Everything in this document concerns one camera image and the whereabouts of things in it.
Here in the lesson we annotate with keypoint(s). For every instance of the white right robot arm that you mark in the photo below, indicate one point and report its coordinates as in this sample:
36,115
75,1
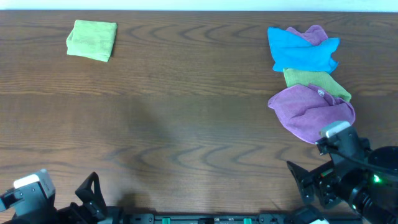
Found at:
365,179

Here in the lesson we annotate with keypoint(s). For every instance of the blue microfiber cloth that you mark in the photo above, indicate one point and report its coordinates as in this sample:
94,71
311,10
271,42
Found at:
291,51

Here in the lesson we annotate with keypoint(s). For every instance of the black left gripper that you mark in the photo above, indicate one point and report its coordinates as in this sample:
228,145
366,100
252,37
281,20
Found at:
96,209

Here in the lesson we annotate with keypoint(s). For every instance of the white cloth care label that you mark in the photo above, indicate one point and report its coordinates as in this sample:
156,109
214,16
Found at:
321,92

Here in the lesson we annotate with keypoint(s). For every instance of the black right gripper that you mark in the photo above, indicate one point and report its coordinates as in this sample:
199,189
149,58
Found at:
323,178

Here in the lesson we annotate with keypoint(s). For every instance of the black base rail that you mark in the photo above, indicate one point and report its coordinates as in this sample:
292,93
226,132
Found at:
263,218

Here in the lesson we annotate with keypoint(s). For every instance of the purple microfiber cloth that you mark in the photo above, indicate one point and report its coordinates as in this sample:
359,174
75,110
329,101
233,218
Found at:
303,112

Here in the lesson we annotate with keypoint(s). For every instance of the light green microfiber cloth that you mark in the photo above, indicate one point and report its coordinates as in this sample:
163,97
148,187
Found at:
92,39

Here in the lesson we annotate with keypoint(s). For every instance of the purple cloth behind blue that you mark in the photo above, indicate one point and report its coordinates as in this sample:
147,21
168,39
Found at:
315,34

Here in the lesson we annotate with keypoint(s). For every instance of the olive green microfiber cloth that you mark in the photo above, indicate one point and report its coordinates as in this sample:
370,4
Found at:
322,79

